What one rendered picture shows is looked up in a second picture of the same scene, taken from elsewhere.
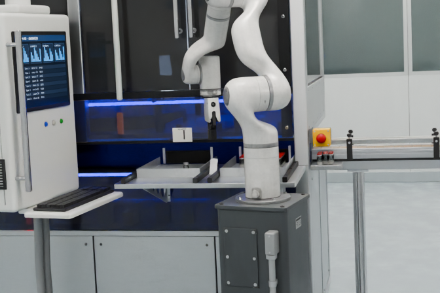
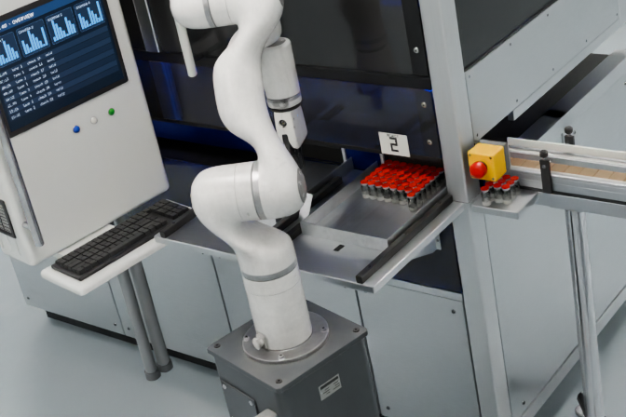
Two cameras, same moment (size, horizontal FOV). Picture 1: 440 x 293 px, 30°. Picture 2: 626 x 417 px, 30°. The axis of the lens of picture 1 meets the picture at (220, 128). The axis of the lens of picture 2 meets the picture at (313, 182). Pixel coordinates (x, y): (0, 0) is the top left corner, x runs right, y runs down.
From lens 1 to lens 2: 1.88 m
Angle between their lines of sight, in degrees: 35
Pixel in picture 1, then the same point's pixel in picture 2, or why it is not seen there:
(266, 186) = (273, 333)
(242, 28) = (220, 80)
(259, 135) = (249, 263)
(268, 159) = (268, 298)
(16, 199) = (30, 250)
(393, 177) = not seen: outside the picture
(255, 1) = (247, 24)
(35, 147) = (59, 168)
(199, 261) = (339, 305)
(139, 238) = not seen: hidden behind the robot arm
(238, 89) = (200, 197)
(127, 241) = not seen: hidden behind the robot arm
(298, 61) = (434, 39)
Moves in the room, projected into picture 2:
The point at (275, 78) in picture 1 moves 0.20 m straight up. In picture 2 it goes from (266, 173) to (245, 81)
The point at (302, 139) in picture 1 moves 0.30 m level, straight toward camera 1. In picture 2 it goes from (454, 164) to (398, 224)
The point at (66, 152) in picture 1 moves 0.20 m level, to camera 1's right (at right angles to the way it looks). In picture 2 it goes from (130, 150) to (190, 152)
